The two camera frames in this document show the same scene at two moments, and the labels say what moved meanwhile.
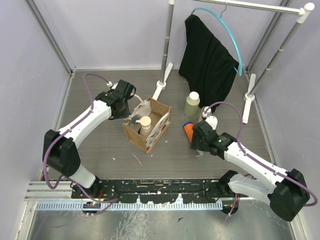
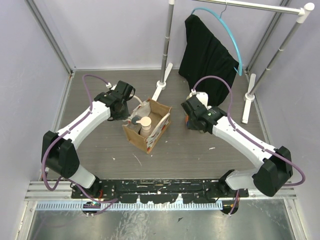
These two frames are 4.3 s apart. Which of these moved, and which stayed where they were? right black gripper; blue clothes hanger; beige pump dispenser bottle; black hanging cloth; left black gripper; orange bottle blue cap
Moved: right black gripper; orange bottle blue cap
Stayed: black hanging cloth; left black gripper; blue clothes hanger; beige pump dispenser bottle
